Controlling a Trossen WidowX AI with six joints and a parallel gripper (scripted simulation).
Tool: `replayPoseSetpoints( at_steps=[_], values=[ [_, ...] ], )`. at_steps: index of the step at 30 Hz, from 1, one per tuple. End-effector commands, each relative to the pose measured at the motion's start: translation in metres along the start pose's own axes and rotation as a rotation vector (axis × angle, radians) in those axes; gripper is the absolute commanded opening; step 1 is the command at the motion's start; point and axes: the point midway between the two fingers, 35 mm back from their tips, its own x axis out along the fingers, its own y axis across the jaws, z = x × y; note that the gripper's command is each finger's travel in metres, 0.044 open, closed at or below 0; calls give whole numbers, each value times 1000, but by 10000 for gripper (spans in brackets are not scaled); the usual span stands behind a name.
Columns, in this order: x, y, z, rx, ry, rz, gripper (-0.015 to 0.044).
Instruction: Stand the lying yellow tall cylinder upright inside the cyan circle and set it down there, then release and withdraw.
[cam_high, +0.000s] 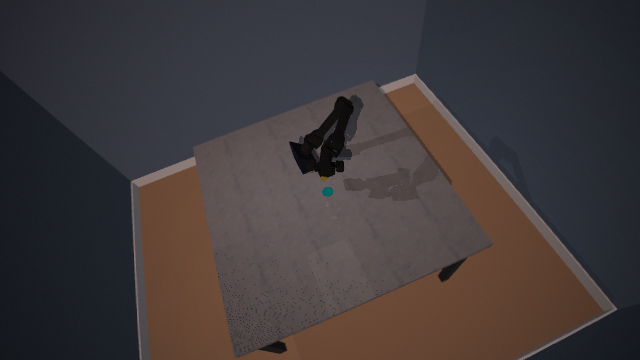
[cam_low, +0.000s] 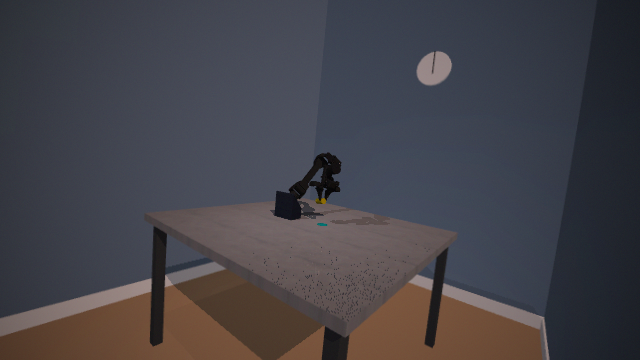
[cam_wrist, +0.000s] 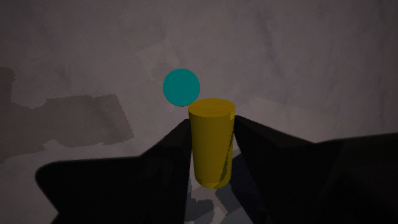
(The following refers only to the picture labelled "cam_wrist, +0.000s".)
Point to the yellow cylinder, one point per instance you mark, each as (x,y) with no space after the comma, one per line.
(212,129)

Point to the cyan circle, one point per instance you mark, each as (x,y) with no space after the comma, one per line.
(181,87)

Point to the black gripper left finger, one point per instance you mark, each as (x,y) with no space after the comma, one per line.
(158,179)

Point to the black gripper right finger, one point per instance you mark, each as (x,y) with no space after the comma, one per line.
(294,176)

